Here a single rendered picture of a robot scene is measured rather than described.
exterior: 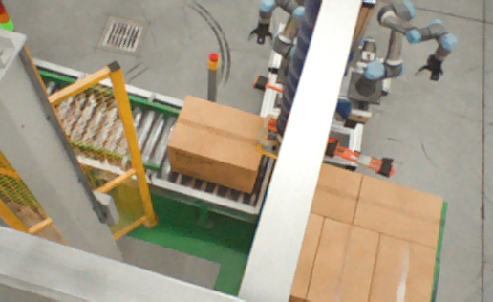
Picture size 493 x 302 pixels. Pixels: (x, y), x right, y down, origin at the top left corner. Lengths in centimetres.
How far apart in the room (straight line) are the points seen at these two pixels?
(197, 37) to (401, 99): 195
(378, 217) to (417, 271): 44
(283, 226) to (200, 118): 255
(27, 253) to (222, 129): 272
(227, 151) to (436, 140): 218
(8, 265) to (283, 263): 52
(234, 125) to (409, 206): 139
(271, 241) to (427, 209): 306
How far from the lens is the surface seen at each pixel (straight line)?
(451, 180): 500
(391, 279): 393
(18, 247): 105
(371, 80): 372
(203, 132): 364
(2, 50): 152
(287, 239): 118
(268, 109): 460
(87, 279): 101
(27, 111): 170
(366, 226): 399
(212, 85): 410
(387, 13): 344
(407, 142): 500
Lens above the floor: 417
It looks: 64 degrees down
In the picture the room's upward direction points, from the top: 10 degrees clockwise
